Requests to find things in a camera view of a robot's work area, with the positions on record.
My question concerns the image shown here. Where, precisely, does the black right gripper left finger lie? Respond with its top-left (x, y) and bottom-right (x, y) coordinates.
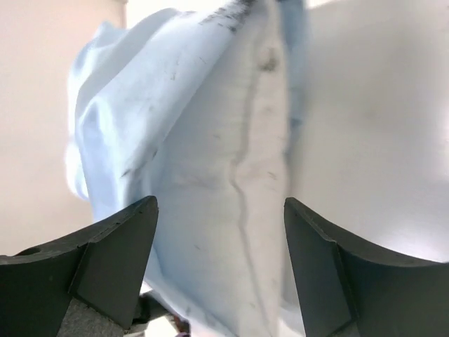
top-left (1, 197), bottom-right (158, 336)

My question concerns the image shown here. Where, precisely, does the white pillow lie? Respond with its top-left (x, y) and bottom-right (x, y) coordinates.
top-left (149, 1), bottom-right (288, 336)

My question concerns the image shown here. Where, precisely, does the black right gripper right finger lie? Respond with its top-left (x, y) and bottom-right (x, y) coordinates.
top-left (284, 197), bottom-right (448, 337)

